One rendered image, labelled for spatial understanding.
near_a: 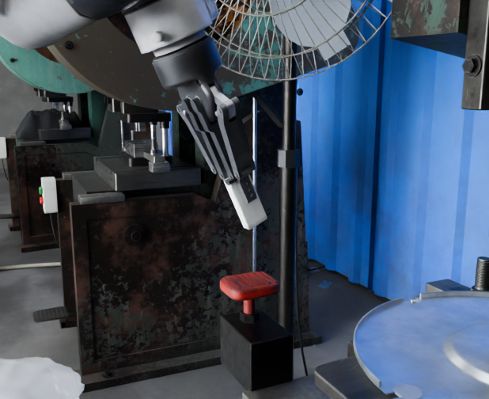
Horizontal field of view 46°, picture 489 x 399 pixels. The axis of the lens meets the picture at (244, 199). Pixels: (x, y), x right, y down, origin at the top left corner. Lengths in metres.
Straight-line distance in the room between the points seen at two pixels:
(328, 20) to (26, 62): 2.35
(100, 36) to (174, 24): 1.04
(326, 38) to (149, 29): 0.66
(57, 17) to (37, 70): 2.77
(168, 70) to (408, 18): 0.26
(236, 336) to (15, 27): 0.44
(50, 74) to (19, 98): 3.57
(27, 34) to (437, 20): 0.40
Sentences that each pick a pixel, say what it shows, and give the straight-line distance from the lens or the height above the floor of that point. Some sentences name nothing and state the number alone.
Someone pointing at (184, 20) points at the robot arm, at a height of 1.08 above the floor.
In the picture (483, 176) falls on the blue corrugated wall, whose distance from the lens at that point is 2.25.
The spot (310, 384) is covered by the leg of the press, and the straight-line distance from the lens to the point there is 0.76.
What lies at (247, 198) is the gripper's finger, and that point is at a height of 0.87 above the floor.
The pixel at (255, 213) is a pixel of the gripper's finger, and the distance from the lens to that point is 0.72.
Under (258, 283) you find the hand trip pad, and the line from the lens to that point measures 0.74.
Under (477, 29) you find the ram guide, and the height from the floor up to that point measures 1.06.
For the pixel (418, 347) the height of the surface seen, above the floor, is 0.78.
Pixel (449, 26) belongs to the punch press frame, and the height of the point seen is 1.07.
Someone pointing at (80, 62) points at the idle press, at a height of 1.06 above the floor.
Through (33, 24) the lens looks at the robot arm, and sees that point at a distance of 0.61.
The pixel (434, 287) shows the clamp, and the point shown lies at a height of 0.75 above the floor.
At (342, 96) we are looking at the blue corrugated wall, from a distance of 2.91.
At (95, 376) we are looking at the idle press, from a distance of 2.09.
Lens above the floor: 1.02
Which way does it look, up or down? 12 degrees down
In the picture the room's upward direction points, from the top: straight up
